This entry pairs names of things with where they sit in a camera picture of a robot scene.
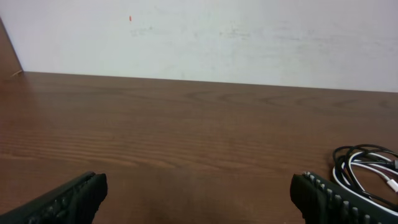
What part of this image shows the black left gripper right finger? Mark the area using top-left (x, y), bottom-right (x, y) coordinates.
top-left (290, 172), bottom-right (397, 224)

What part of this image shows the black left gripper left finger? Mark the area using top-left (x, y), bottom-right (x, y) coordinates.
top-left (1, 172), bottom-right (108, 224)

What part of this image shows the black USB cable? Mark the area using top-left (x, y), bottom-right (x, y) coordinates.
top-left (331, 144), bottom-right (398, 210)

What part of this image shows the white USB cable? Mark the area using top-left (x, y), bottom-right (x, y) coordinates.
top-left (332, 152), bottom-right (398, 215)

